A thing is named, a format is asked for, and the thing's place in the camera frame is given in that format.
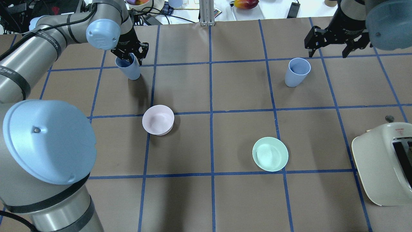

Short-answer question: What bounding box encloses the mint green bowl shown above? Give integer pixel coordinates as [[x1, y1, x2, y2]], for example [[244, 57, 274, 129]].
[[252, 137, 289, 172]]

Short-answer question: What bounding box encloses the pink bowl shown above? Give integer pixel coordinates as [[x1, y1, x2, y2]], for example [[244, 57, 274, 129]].
[[142, 105, 174, 136]]

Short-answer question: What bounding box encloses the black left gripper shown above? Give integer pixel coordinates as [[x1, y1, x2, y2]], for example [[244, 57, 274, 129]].
[[111, 27, 149, 66]]

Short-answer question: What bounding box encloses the aluminium frame post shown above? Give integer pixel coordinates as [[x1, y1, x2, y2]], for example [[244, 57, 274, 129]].
[[199, 0, 215, 26]]

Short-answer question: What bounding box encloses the cream white toaster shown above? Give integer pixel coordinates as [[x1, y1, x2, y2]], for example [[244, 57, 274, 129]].
[[351, 115, 412, 207]]

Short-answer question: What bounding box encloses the red mango fruit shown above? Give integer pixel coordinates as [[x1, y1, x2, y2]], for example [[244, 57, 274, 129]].
[[233, 0, 259, 9]]

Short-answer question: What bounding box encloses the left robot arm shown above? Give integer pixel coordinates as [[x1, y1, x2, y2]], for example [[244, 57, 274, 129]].
[[1, 0, 148, 232]]

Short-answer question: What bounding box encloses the black power adapter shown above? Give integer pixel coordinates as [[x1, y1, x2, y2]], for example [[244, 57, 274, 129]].
[[287, 1, 301, 18]]

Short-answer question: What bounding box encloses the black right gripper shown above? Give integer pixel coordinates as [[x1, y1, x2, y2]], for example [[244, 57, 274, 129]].
[[304, 6, 370, 58]]

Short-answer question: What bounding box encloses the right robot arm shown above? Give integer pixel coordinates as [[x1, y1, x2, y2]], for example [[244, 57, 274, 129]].
[[304, 0, 412, 58]]

